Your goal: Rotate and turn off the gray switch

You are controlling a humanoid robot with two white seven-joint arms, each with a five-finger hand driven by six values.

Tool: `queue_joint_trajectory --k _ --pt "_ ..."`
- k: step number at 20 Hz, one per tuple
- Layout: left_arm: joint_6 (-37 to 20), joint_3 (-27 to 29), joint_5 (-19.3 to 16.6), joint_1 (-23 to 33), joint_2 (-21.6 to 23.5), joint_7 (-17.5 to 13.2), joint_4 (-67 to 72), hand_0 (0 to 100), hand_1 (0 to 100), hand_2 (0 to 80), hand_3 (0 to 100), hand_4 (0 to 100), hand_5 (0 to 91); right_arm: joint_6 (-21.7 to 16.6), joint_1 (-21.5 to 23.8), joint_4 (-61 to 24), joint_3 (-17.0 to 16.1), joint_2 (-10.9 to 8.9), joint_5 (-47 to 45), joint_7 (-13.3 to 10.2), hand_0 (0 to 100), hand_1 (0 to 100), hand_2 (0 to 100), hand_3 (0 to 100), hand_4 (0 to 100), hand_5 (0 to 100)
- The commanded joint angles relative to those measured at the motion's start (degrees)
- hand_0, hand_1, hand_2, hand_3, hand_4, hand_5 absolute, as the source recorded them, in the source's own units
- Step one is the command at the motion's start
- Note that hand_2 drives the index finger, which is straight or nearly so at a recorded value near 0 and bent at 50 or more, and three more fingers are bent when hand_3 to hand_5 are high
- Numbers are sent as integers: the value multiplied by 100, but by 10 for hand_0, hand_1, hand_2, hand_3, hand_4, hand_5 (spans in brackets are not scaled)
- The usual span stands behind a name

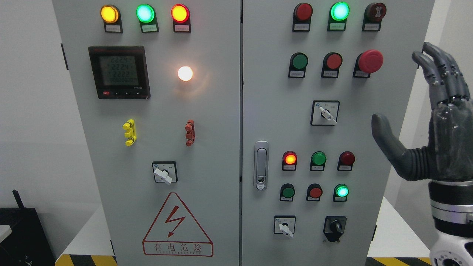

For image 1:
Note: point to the gray robotic right hand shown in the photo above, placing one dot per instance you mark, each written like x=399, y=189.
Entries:
x=448, y=155

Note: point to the gray rotary switch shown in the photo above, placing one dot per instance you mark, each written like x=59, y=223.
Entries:
x=324, y=113
x=285, y=225

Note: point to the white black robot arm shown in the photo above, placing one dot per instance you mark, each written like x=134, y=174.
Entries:
x=452, y=212

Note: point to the lit green push button lower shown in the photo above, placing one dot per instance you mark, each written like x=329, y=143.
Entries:
x=340, y=193

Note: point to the red emergency stop button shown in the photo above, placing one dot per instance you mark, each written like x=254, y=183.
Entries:
x=367, y=63

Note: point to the green indicator light middle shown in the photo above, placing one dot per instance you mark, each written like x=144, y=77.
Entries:
x=318, y=161

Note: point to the green indicator light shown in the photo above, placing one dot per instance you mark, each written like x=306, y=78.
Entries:
x=338, y=15
x=318, y=161
x=147, y=17

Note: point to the gray electrical cabinet right door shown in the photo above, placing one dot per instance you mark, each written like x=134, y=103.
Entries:
x=278, y=109

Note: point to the gray electrical cabinet door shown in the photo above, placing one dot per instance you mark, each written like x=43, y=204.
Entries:
x=278, y=109
x=208, y=170

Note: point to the red push button lower row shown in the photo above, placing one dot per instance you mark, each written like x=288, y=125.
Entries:
x=314, y=192

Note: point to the red push button row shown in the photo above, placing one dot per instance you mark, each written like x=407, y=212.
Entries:
x=314, y=192
x=331, y=65

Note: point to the red push button upper row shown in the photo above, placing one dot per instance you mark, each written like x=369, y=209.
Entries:
x=331, y=65

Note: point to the lit red indicator light middle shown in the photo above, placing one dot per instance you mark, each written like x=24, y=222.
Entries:
x=289, y=161

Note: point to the dark red buzzer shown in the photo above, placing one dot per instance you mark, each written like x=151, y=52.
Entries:
x=373, y=16

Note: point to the green push button lower row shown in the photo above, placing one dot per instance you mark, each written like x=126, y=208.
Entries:
x=287, y=192

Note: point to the green push button row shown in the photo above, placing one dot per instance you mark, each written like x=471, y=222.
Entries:
x=287, y=192
x=297, y=65

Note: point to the green push button upper row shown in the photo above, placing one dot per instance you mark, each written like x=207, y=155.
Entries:
x=297, y=65

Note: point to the green indicator light top right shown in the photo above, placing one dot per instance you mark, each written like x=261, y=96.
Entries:
x=338, y=15

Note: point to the red indicator light top right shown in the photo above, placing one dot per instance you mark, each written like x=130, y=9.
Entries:
x=302, y=17

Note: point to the red terminal connector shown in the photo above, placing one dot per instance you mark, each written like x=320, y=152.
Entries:
x=190, y=132

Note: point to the white glowing indicator light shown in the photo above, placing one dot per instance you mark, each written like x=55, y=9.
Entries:
x=185, y=73

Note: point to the red electrical hazard warning sticker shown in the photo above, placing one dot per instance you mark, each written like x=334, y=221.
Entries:
x=176, y=232

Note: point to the gray electrical cabinet left door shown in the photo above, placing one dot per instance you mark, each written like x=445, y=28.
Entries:
x=208, y=170

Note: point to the red indicator light top left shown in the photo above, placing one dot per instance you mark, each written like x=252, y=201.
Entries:
x=181, y=18

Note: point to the yellow terminal connector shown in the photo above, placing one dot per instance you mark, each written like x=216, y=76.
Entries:
x=130, y=132

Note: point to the green indicator light top left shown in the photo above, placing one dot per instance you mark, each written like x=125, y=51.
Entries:
x=147, y=17

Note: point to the digital power meter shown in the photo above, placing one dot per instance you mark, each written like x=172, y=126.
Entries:
x=120, y=72

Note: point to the yellow indicator light top left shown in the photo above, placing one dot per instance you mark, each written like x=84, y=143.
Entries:
x=110, y=15

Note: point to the black box with antenna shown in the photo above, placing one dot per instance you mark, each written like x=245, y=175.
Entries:
x=25, y=243

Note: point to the black rotary selector switch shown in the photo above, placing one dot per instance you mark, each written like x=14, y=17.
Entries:
x=334, y=227

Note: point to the silver door lock handle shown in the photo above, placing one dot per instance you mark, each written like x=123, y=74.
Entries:
x=260, y=178

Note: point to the gray rotary switch left door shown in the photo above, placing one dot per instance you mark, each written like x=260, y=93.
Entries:
x=165, y=172

